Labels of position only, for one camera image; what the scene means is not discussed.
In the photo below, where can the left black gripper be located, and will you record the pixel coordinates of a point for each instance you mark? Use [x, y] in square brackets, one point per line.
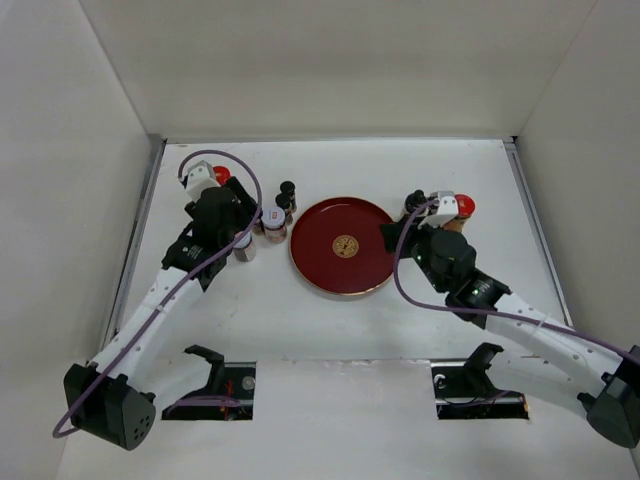
[243, 217]

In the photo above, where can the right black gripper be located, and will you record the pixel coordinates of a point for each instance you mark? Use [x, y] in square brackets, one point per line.
[389, 231]

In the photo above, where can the red-lid sauce jar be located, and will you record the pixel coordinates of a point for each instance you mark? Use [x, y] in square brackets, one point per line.
[222, 174]
[466, 207]

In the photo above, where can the black-cap white bottle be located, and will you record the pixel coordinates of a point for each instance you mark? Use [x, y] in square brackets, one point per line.
[412, 202]

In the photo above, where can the white-lid jar with red label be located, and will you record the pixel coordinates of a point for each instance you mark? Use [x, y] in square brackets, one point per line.
[273, 221]

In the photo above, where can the small black-cap spice bottle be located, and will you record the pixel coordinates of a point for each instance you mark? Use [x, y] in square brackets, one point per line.
[288, 187]

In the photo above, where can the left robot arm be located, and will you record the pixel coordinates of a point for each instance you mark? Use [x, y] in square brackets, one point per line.
[107, 397]

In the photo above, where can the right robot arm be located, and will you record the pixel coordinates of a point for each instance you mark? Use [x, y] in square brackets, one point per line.
[576, 371]

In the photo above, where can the round red tray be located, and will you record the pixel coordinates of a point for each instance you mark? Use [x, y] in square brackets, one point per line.
[336, 245]

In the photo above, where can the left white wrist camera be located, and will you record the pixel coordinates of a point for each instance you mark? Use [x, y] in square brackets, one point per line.
[199, 178]

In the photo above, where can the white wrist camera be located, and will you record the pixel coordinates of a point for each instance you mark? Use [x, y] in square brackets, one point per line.
[199, 178]
[443, 203]

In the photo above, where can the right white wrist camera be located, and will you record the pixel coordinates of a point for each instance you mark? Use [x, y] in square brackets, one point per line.
[443, 203]

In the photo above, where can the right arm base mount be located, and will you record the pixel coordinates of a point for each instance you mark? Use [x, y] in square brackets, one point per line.
[463, 390]

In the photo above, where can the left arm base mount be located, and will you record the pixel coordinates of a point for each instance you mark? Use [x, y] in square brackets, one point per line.
[226, 394]

